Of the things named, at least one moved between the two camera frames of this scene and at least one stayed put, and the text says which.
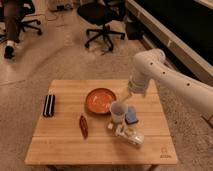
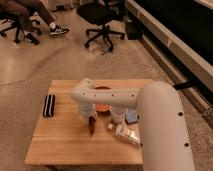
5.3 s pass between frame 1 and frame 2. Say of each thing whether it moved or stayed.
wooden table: stayed
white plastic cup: stayed
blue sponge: stayed
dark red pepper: moved
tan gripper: moved
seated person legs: moved
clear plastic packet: stayed
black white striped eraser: stayed
